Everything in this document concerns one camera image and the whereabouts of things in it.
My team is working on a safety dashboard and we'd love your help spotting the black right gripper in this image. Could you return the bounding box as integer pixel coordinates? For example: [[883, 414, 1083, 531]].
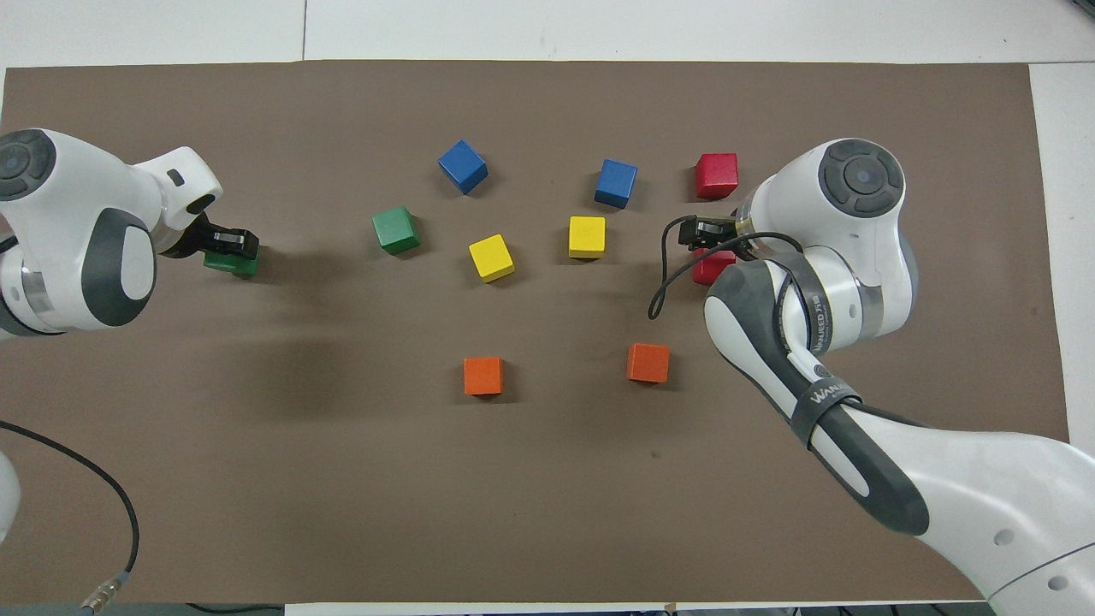
[[680, 217, 750, 258]]

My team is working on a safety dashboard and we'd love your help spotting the black left arm gripper cable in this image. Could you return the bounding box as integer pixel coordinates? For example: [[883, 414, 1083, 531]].
[[0, 419, 140, 616]]

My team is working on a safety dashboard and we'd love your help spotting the orange wooden block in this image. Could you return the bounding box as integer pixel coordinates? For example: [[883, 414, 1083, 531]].
[[626, 343, 671, 384], [463, 357, 505, 397]]

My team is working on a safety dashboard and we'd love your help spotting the blue wooden block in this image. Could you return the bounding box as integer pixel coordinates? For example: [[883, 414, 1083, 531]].
[[595, 158, 639, 210], [438, 139, 489, 196]]

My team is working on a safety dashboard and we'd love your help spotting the red wooden block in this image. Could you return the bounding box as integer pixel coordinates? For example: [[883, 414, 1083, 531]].
[[694, 153, 739, 200], [691, 248, 738, 286]]

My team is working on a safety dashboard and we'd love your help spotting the yellow wooden block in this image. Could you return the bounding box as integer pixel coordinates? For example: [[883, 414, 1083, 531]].
[[568, 216, 607, 259], [468, 234, 516, 283]]

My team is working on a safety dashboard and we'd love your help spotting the black arm gripper cable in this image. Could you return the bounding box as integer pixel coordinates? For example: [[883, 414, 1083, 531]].
[[0, 419, 140, 616], [648, 214, 805, 322]]

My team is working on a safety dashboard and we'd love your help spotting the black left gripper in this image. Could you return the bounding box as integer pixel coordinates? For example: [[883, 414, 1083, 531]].
[[157, 214, 261, 261]]

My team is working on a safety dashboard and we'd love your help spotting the brown table mat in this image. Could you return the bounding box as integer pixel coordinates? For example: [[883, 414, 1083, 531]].
[[0, 60, 1070, 604]]

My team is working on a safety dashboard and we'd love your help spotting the black right arm gripper cable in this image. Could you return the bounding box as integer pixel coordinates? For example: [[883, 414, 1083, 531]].
[[648, 214, 805, 322]]

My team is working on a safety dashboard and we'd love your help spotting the green wooden block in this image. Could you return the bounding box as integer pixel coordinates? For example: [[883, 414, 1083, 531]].
[[204, 246, 259, 279], [371, 206, 422, 256]]

